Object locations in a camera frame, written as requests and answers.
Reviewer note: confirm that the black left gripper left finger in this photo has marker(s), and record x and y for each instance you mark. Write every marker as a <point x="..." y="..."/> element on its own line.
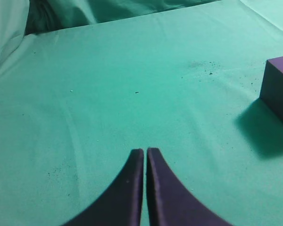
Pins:
<point x="121" y="203"/>

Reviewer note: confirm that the dark purple cube block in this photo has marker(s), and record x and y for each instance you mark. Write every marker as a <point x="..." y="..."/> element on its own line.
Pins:
<point x="272" y="86"/>

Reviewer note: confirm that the green table cloth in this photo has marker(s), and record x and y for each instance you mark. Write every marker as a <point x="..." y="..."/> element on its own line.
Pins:
<point x="75" y="102"/>

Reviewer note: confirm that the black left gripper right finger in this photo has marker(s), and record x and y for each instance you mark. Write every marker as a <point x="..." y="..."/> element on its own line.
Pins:
<point x="169" y="201"/>

